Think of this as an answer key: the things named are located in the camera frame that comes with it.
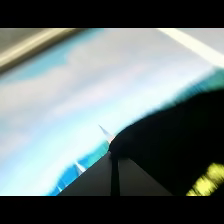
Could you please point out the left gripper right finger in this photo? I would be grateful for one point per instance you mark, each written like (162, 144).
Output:
(136, 181)

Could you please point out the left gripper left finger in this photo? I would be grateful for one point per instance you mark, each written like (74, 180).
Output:
(95, 181)

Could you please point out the black garment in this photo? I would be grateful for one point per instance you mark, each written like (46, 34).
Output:
(173, 143)

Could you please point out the silver frame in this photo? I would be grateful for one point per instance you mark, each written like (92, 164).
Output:
(23, 46)

